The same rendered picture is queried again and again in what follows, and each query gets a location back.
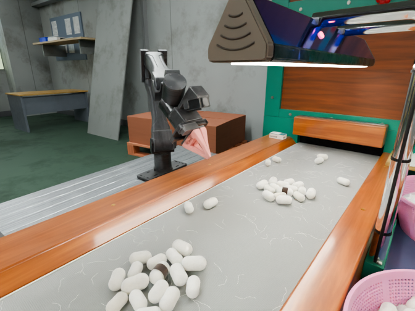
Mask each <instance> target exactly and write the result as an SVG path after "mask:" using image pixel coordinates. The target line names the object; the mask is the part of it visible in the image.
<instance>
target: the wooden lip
mask: <svg viewBox="0 0 415 311"><path fill-rule="evenodd" d="M387 131H388V125H387V124H383V123H372V122H361V121H355V120H344V119H337V118H326V117H315V116H309V115H299V116H296V117H294V123H293V134H294V135H300V136H308V137H312V138H320V139H328V140H332V141H339V142H344V143H351V144H358V145H363V146H370V147H378V148H382V147H383V146H384V144H385V140H386V137H387Z"/></svg>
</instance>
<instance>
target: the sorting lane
mask: <svg viewBox="0 0 415 311"><path fill-rule="evenodd" d="M318 154H327V155H328V159H327V160H324V161H323V163H321V164H316V163H315V159H316V158H317V155H318ZM274 156H277V157H279V158H281V162H279V163H277V162H274V161H273V160H272V158H273V157H274ZM268 159H270V161H271V163H270V165H269V166H266V165H265V162H266V160H267V159H266V160H263V161H262V162H260V163H258V164H256V165H254V166H252V167H250V168H249V169H247V170H245V171H243V172H241V173H239V174H237V175H235V176H233V177H231V178H229V179H227V180H225V181H224V182H222V183H220V184H218V185H216V186H214V187H212V188H211V189H209V190H207V191H205V192H203V193H201V194H199V195H197V196H195V197H193V198H191V199H189V200H187V201H186V202H188V201H189V202H191V203H192V205H193V208H194V211H193V212H192V213H191V214H188V213H186V212H185V208H184V203H186V202H184V203H182V204H180V205H178V206H176V207H174V208H173V209H170V210H168V211H166V212H164V213H163V214H161V215H159V216H157V217H155V218H153V219H151V220H149V221H148V222H146V223H144V224H142V225H140V226H138V227H136V228H134V229H132V230H130V231H128V232H126V233H124V234H123V235H121V236H119V237H117V238H115V239H113V240H111V241H109V242H108V243H105V244H103V245H102V246H99V247H98V248H96V249H94V250H92V251H90V252H88V253H86V254H85V255H83V256H81V257H79V258H77V259H75V260H73V261H71V262H69V263H67V264H65V265H63V266H61V267H60V268H58V269H56V270H54V271H52V272H50V273H48V274H47V275H44V276H42V277H41V278H38V279H37V280H35V281H33V282H31V283H29V284H27V285H25V286H23V287H22V288H20V289H18V290H16V291H14V292H12V293H10V294H8V295H6V296H4V297H2V298H0V311H106V305H107V303H108V302H109V301H110V300H111V299H112V298H113V297H114V296H115V295H116V294H117V293H118V292H121V291H122V290H121V288H120V289H119V290H118V291H111V290H110V289H109V286H108V284H109V280H110V278H111V275H112V272H113V271H114V270H115V269H116V268H123V269H124V270H125V278H124V279H126V278H128V276H127V274H128V271H129V269H130V267H131V263H130V262H129V257H130V255H131V254H132V253H134V252H139V251H149V252H150V253H151V255H152V257H154V256H155V255H158V254H160V253H162V254H166V251H167V250H168V249H169V248H172V243H173V242H174V241H175V240H176V239H181V240H182V241H185V242H187V243H189V244H191V246H192V248H193V251H192V253H191V254H190V255H189V256H198V255H200V256H203V257H204V258H205V259H206V262H207V265H206V268H205V269H204V270H201V271H186V270H185V272H186V273H187V276H188V278H189V277H190V276H192V275H196V276H197V277H198V278H199V279H200V288H199V294H198V296H197V297H196V298H194V299H191V298H189V297H188V296H187V294H186V288H187V282H186V284H185V285H183V286H177V285H175V283H174V281H173V279H172V277H171V275H170V272H169V273H168V275H167V276H166V278H165V279H164V280H166V281H167V283H168V285H169V287H170V286H176V287H177V288H178V289H179V291H180V297H179V299H178V301H177V303H176V305H175V307H174V309H173V310H172V311H279V310H280V309H281V307H282V306H283V304H284V303H285V301H286V299H287V298H288V296H289V295H290V293H291V292H292V290H293V289H294V287H295V286H296V284H297V283H298V281H299V280H300V278H301V277H302V275H303V273H304V272H305V271H306V269H307V268H308V266H309V264H310V263H311V261H312V260H313V258H314V257H315V255H316V254H317V252H318V251H319V249H320V248H321V246H322V245H323V243H324V241H325V240H326V239H327V237H328V235H329V234H330V232H331V231H332V230H333V228H334V226H335V225H336V224H337V222H338V220H339V219H340V217H341V216H342V214H343V213H344V211H345V210H346V208H347V207H348V205H349V204H350V202H351V200H352V199H353V198H354V196H355V194H356V193H357V192H358V190H359V188H360V187H361V185H362V184H363V182H364V180H365V179H366V178H367V176H368V174H369V173H370V172H371V170H372V169H373V167H374V165H375V164H376V162H377V161H378V159H379V158H375V157H369V156H364V155H358V154H352V153H347V152H341V151H334V150H330V149H324V148H319V147H313V146H307V145H302V144H298V143H296V144H294V145H292V146H290V147H288V148H287V149H285V150H283V151H281V152H279V153H277V154H276V155H273V156H272V157H270V158H268ZM273 176H274V177H276V178H277V181H284V180H286V179H290V178H292V179H294V181H295V182H298V181H302V182H303V183H304V187H305V188H306V192H307V190H308V189H309V188H314V189H315V190H316V195H315V197H314V198H313V199H308V198H307V197H306V195H305V200H304V201H303V202H300V201H298V200H296V199H295V198H294V197H293V195H292V196H291V198H292V202H291V204H278V203H277V201H276V199H274V201H272V202H269V201H268V200H266V199H265V198H263V196H262V192H263V191H264V189H258V188H257V187H256V184H257V182H259V181H261V180H267V182H269V180H270V178H271V177H273ZM339 177H342V178H346V179H348V180H349V181H350V184H349V185H348V186H344V185H341V184H339V183H338V182H337V178H339ZM211 197H215V198H217V200H218V203H217V205H216V206H215V207H213V208H211V209H206V208H204V206H203V203H204V201H205V200H207V199H209V198H211Z"/></svg>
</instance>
